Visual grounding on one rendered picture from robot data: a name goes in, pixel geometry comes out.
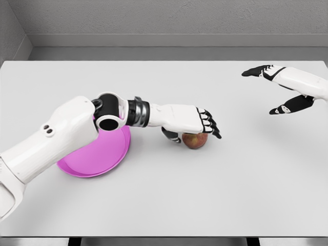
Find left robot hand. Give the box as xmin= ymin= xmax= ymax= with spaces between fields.
xmin=160 ymin=104 xmax=222 ymax=146

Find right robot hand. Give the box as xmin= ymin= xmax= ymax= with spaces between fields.
xmin=241 ymin=64 xmax=328 ymax=115

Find red-yellow apple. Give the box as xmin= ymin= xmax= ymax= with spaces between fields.
xmin=181 ymin=132 xmax=209 ymax=150

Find pink round plate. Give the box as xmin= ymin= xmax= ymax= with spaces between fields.
xmin=56 ymin=114 xmax=132 ymax=179

